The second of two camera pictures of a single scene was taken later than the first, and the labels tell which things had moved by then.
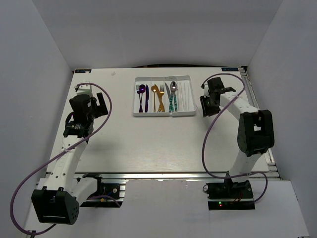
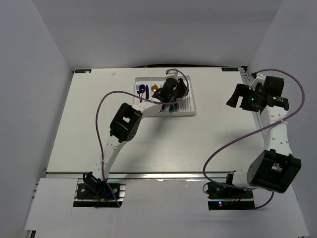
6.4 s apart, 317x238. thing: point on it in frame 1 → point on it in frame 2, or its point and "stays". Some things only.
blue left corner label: x=83 y=71 stays
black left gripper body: x=96 y=110 → x=180 y=90
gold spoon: x=154 y=88 stays
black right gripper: x=206 y=111 → x=241 y=90
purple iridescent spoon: x=142 y=89 stays
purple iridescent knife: x=147 y=96 stays
